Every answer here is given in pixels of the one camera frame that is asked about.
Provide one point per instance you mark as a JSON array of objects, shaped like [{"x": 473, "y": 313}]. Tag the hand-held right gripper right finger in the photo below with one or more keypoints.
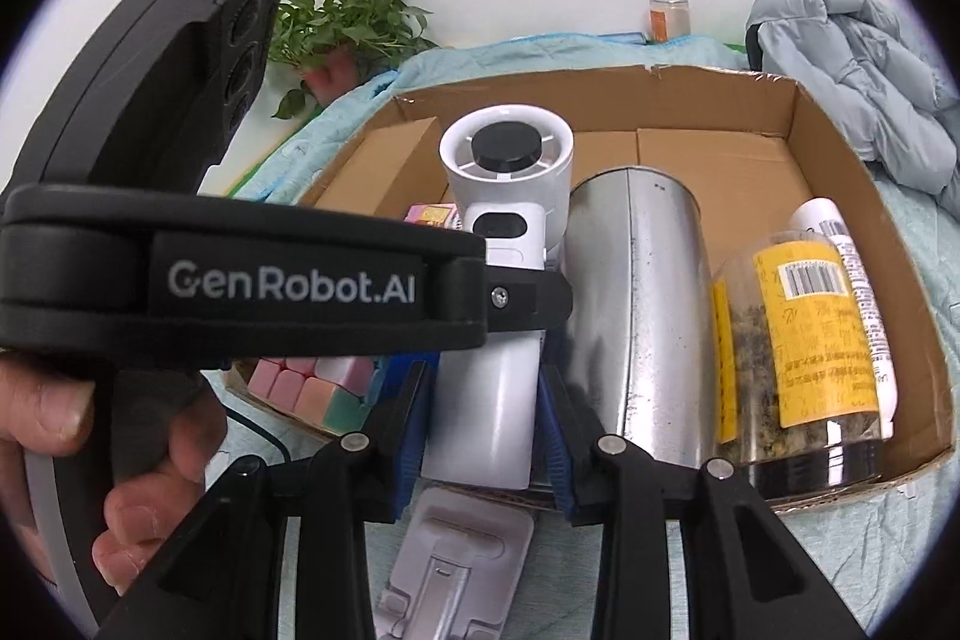
[{"x": 559, "y": 460}]

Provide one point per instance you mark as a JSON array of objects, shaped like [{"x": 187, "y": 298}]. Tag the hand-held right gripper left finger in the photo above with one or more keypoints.
[{"x": 411, "y": 452}]

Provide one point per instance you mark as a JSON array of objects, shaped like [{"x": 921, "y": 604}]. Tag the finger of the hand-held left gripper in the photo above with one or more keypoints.
[{"x": 525, "y": 306}]

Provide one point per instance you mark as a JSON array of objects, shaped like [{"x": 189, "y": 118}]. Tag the white handheld fan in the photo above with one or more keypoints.
[{"x": 484, "y": 415}]

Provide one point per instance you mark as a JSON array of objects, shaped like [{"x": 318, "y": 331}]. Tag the pastel puzzle cube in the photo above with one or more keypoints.
[{"x": 315, "y": 396}]

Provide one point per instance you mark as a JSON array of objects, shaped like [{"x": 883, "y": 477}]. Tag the silver metal can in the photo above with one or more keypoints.
[{"x": 637, "y": 310}]

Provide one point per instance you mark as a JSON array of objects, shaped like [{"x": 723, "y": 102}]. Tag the colourful board game box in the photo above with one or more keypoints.
[{"x": 431, "y": 214}]

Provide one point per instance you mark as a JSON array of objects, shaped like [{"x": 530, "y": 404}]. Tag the cardboard box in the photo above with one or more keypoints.
[{"x": 720, "y": 160}]

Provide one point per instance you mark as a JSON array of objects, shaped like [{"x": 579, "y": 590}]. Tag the yellow label jar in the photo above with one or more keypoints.
[{"x": 810, "y": 370}]

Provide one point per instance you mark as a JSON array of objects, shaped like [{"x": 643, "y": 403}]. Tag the white spray bottle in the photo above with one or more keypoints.
[{"x": 862, "y": 310}]

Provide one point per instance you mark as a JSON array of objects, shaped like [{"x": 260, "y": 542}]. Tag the person's left hand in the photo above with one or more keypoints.
[{"x": 45, "y": 407}]

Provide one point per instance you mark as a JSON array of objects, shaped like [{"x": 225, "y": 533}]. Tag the white phone stand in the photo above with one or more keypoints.
[{"x": 465, "y": 535}]

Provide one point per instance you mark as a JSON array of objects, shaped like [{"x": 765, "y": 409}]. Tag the potted green plant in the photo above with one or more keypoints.
[{"x": 352, "y": 18}]

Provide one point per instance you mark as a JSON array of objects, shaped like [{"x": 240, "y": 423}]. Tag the teal quilted blanket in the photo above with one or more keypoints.
[{"x": 862, "y": 535}]

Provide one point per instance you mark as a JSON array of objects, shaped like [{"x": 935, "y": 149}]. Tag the orange label glass jar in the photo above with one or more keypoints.
[{"x": 669, "y": 21}]

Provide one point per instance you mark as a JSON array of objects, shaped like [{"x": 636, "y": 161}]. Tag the light blue puffer jacket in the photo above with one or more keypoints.
[{"x": 862, "y": 55}]

